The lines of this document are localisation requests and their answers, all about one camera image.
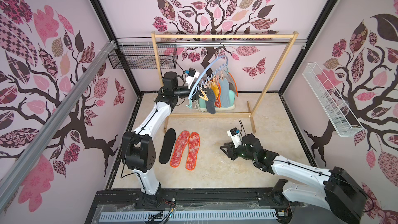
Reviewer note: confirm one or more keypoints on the wooden clothes rack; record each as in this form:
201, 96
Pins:
219, 66

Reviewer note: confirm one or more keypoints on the black insole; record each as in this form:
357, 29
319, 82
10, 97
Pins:
167, 147

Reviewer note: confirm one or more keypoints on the orange edged insole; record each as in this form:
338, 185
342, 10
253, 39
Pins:
233, 82

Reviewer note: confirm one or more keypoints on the metal wall rod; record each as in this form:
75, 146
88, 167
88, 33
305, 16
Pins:
203, 43

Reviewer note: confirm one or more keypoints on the dark grey insole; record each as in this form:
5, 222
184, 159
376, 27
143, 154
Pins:
210, 103

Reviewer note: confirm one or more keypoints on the light blue insole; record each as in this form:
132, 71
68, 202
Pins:
224, 95

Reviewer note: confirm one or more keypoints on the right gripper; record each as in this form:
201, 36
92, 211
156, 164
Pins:
238, 151

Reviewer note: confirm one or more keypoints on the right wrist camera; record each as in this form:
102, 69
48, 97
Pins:
235, 134

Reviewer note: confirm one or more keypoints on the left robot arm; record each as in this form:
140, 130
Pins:
138, 151

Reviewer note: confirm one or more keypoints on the red patterned insole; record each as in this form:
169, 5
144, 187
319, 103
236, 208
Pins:
194, 143
181, 143

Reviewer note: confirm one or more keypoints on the black wire basket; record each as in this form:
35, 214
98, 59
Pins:
143, 57

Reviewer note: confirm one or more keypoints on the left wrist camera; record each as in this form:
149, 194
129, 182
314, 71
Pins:
191, 76

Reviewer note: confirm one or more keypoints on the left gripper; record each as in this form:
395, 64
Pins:
189, 91

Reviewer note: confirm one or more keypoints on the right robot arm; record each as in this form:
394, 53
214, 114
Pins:
334, 190

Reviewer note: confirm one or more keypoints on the yellow insole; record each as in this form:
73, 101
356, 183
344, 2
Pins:
214, 88

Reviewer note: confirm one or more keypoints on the white wire shelf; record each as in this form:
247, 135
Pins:
337, 109

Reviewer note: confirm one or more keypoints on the white slotted cable duct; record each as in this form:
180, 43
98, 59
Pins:
186, 216

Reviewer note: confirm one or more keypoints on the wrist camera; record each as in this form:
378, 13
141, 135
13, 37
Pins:
191, 76
235, 134

